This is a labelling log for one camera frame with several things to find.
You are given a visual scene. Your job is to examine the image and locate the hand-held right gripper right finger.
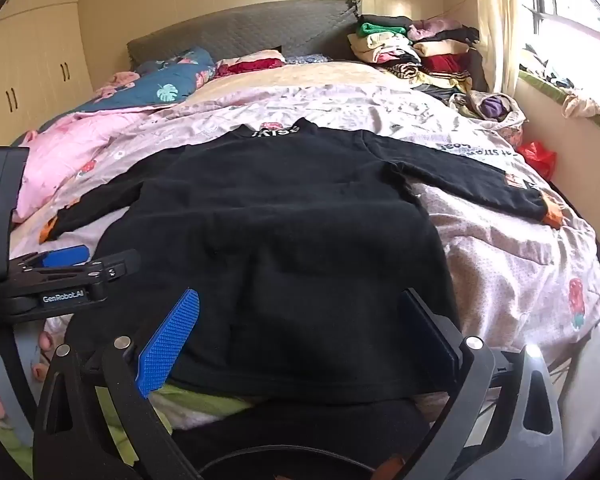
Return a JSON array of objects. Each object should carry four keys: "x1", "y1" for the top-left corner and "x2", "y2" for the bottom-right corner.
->
[{"x1": 400, "y1": 287, "x2": 563, "y2": 480}]

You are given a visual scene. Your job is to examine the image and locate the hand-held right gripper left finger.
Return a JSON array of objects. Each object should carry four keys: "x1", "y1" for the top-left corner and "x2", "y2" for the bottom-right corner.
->
[{"x1": 32, "y1": 287, "x2": 203, "y2": 480}]

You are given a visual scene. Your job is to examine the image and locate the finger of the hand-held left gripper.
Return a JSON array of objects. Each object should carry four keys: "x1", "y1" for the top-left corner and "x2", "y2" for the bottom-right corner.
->
[
  {"x1": 10, "y1": 244, "x2": 91, "y2": 273},
  {"x1": 27, "y1": 248, "x2": 142, "y2": 287}
]

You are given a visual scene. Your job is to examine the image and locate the black sweater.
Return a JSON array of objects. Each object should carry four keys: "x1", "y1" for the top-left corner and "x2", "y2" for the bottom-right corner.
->
[{"x1": 40, "y1": 117, "x2": 566, "y2": 406}]

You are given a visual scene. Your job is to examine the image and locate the pile of folded clothes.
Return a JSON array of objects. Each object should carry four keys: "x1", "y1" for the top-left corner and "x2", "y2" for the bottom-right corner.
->
[{"x1": 347, "y1": 14, "x2": 488, "y2": 106}]

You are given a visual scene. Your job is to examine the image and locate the heap of assorted clothes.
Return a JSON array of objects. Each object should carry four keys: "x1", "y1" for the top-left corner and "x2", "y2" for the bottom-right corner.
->
[{"x1": 520, "y1": 42, "x2": 581, "y2": 91}]

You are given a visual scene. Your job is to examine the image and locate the light green cloth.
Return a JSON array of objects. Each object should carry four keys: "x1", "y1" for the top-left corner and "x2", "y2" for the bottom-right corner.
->
[{"x1": 0, "y1": 382, "x2": 261, "y2": 466}]

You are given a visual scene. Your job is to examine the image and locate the lilac printed bedsheet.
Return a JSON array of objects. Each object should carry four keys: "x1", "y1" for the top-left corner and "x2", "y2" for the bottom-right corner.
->
[{"x1": 10, "y1": 77, "x2": 600, "y2": 431}]

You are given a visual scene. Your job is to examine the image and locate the pink quilt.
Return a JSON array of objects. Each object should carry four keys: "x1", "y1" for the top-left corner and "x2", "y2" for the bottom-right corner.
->
[{"x1": 12, "y1": 90, "x2": 181, "y2": 221}]

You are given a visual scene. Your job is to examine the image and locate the pink fluffy cloth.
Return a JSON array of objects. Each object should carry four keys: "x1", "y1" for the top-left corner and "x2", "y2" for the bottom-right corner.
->
[{"x1": 95, "y1": 71, "x2": 142, "y2": 98}]

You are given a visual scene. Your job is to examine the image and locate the blue floral quilt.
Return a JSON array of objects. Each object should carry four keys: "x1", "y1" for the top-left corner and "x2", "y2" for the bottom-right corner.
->
[{"x1": 77, "y1": 46, "x2": 217, "y2": 113}]

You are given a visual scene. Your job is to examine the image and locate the red plastic bag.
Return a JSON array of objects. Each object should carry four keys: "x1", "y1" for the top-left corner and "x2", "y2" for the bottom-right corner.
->
[{"x1": 517, "y1": 141, "x2": 557, "y2": 180}]

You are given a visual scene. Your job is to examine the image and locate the cream wardrobe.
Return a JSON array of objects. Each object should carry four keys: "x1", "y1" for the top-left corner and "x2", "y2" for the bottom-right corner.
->
[{"x1": 0, "y1": 0, "x2": 93, "y2": 131}]

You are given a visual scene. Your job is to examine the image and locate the bundle with purple cloth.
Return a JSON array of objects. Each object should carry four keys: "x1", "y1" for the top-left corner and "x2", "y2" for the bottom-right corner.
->
[{"x1": 450, "y1": 91, "x2": 526, "y2": 133}]

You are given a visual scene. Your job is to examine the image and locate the red and pink pillow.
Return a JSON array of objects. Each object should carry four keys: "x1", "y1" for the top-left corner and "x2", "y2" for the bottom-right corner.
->
[{"x1": 215, "y1": 49, "x2": 287, "y2": 78}]

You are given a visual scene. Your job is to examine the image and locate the beige blanket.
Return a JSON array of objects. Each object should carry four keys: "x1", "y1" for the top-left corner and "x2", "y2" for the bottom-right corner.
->
[{"x1": 182, "y1": 57, "x2": 431, "y2": 116}]

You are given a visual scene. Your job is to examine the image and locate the grey quilted headboard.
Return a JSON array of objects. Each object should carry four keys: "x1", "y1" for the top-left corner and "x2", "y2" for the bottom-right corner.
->
[{"x1": 126, "y1": 0, "x2": 363, "y2": 68}]

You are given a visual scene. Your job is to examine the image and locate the peach cloth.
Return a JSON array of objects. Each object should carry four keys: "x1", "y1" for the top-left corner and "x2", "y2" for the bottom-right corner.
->
[{"x1": 560, "y1": 87, "x2": 600, "y2": 120}]

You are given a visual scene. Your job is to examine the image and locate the blue patterned pillow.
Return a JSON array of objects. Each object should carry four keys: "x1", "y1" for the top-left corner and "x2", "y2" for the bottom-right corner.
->
[{"x1": 282, "y1": 52, "x2": 331, "y2": 66}]

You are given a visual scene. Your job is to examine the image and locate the cream curtain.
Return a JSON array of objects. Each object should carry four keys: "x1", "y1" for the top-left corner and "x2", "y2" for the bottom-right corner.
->
[{"x1": 470, "y1": 0, "x2": 536, "y2": 98}]

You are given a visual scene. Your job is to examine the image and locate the window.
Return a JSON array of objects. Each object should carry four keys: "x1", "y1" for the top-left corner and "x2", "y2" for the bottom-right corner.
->
[{"x1": 527, "y1": 0, "x2": 600, "y2": 106}]

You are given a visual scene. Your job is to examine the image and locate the red cord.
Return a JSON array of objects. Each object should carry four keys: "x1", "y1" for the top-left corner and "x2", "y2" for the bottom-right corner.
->
[{"x1": 427, "y1": 0, "x2": 481, "y2": 23}]

